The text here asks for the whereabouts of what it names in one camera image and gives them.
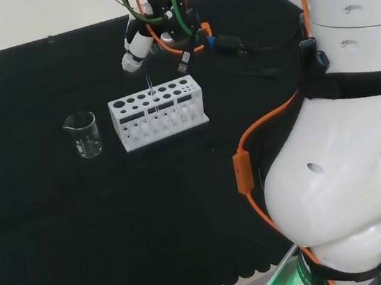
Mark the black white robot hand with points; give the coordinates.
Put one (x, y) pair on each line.
(139, 45)

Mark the clear glass rod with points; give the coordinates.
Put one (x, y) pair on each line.
(150, 84)

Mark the white test tube rack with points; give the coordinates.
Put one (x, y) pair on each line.
(160, 127)

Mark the blue connector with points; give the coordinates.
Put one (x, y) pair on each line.
(211, 41)

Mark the black adapter box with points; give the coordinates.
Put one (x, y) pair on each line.
(230, 43)

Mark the clear glass beaker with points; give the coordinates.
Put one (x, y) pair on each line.
(86, 138)

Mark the black bench cloth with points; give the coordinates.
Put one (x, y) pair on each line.
(81, 216)

